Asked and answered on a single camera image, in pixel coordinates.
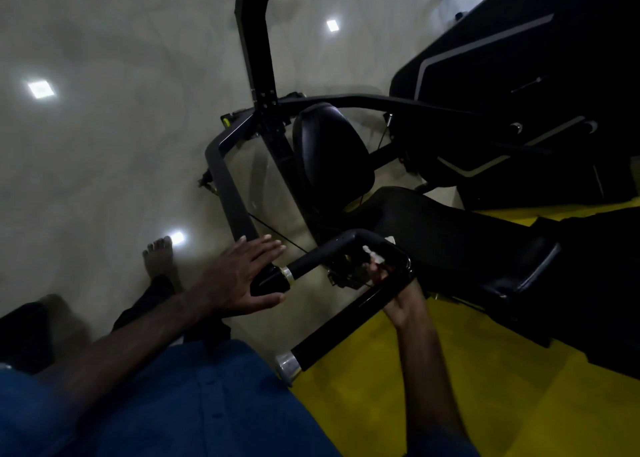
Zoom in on person's left hand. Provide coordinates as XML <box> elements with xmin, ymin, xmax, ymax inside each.
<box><xmin>190</xmin><ymin>235</ymin><xmax>287</xmax><ymax>319</ymax></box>

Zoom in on person's right hand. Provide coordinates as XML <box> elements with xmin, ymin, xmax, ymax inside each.
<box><xmin>367</xmin><ymin>261</ymin><xmax>429</xmax><ymax>330</ymax></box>

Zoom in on white cleaning cloth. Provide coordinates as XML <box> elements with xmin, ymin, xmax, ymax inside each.
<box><xmin>361</xmin><ymin>244</ymin><xmax>389</xmax><ymax>266</ymax></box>

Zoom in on black machine handle bar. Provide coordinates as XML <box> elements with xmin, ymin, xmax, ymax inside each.
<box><xmin>249</xmin><ymin>229</ymin><xmax>417</xmax><ymax>387</ymax></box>

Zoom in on person's left forearm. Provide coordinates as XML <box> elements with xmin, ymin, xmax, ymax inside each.
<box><xmin>37</xmin><ymin>292</ymin><xmax>206</xmax><ymax>412</ymax></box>

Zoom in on person's right forearm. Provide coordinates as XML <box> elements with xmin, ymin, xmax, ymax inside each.
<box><xmin>394</xmin><ymin>314</ymin><xmax>471</xmax><ymax>447</ymax></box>

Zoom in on black padded back rest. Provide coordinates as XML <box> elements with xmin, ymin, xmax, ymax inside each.
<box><xmin>345</xmin><ymin>187</ymin><xmax>563</xmax><ymax>305</ymax></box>

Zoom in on person's bare foot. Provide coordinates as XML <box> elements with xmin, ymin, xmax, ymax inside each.
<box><xmin>142</xmin><ymin>236</ymin><xmax>184</xmax><ymax>292</ymax></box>

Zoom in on person's black trousers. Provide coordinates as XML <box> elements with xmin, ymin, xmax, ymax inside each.
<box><xmin>111</xmin><ymin>276</ymin><xmax>232</xmax><ymax>346</ymax></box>

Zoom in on black padded machine seat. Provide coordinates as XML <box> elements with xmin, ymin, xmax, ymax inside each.
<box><xmin>292</xmin><ymin>103</ymin><xmax>376</xmax><ymax>222</ymax></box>

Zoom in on person's blue shirt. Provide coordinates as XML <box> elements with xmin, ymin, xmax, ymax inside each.
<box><xmin>0</xmin><ymin>339</ymin><xmax>342</xmax><ymax>457</ymax></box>

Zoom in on black weight stack housing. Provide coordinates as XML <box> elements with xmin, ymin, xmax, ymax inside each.
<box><xmin>389</xmin><ymin>0</ymin><xmax>640</xmax><ymax>212</ymax></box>

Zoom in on thin black machine cable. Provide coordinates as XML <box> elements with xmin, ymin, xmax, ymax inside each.
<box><xmin>247</xmin><ymin>213</ymin><xmax>310</xmax><ymax>254</ymax></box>

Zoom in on black gym machine frame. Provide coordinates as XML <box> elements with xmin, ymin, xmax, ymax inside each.
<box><xmin>197</xmin><ymin>0</ymin><xmax>556</xmax><ymax>292</ymax></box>

